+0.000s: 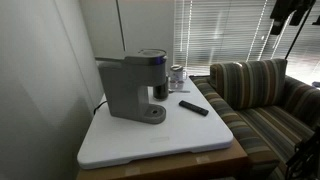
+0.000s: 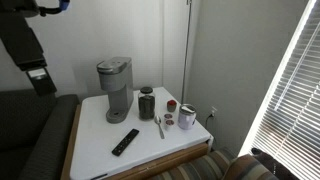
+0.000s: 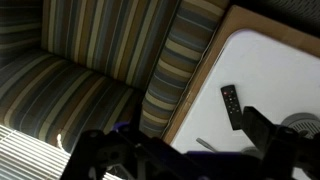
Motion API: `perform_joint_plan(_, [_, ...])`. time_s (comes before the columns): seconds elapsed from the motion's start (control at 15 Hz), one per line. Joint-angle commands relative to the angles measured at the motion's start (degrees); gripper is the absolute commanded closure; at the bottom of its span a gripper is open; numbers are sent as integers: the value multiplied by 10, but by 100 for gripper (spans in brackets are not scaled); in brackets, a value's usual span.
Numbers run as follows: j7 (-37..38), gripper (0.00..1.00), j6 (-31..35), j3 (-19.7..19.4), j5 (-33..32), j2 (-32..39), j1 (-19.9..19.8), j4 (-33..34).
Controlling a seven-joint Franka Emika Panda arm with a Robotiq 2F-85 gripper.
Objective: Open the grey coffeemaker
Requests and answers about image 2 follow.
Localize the metal spoon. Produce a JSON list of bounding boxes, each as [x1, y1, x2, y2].
[[154, 116, 165, 139]]

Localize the black remote control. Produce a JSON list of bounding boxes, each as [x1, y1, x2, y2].
[[111, 129, 139, 157]]

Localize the white topped wooden side table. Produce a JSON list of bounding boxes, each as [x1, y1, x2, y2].
[[67, 95, 213, 180]]

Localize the white window blinds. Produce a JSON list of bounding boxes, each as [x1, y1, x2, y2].
[[252, 0, 320, 180]]

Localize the coffee pod front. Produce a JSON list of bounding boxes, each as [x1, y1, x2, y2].
[[165, 119, 174, 131]]

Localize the coffee pod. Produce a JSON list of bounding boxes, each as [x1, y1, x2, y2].
[[164, 114, 173, 120], [165, 119, 174, 131]]

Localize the grey coffeemaker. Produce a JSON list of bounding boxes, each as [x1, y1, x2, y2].
[[96, 57, 134, 124]]

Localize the striped cushion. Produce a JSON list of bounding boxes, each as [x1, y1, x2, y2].
[[147, 148, 279, 180]]

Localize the red lidded small cup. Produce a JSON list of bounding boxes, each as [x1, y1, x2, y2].
[[167, 100, 177, 112]]

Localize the dark grey sofa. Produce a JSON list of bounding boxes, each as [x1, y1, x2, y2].
[[0, 89, 79, 180]]

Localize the black power cable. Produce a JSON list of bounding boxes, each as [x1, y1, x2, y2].
[[204, 113, 214, 130]]

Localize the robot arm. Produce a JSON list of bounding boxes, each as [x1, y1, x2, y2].
[[0, 0, 70, 96]]

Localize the wall power outlet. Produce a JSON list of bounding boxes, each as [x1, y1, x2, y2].
[[211, 106, 218, 117]]

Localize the glass jar of coffee beans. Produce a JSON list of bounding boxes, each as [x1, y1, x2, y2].
[[138, 87, 155, 120]]

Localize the coffee pod rear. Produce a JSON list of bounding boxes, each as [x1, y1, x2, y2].
[[164, 114, 173, 120]]

